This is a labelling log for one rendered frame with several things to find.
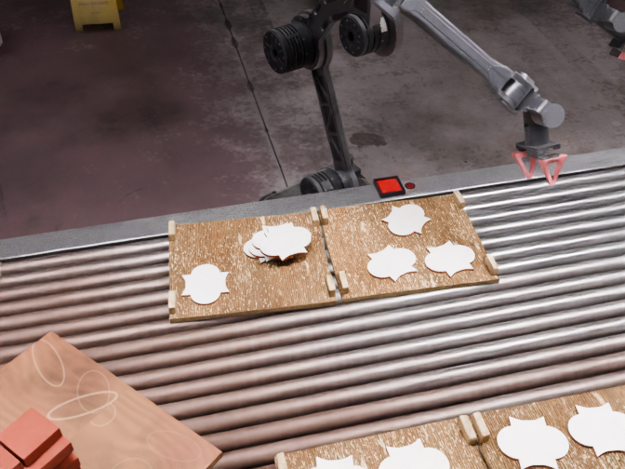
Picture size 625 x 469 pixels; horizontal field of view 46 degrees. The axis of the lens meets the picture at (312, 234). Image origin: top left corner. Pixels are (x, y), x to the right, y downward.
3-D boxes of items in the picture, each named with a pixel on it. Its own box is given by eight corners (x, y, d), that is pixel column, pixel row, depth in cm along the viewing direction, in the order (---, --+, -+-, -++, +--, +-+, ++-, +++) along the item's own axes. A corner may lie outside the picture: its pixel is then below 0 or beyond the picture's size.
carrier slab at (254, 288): (169, 229, 204) (168, 224, 203) (315, 215, 209) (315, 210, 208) (169, 323, 179) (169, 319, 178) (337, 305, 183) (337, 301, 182)
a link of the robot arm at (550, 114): (518, 71, 178) (495, 99, 179) (539, 73, 167) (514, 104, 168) (551, 101, 181) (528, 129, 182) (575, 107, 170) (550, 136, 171)
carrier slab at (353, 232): (317, 213, 209) (317, 209, 208) (456, 198, 215) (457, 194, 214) (342, 302, 184) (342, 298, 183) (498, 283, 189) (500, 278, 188)
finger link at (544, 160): (551, 179, 186) (549, 141, 183) (569, 183, 179) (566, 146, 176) (528, 184, 184) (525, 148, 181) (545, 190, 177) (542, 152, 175)
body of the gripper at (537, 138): (537, 144, 188) (535, 115, 186) (562, 150, 178) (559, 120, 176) (514, 150, 186) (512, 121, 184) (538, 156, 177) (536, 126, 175)
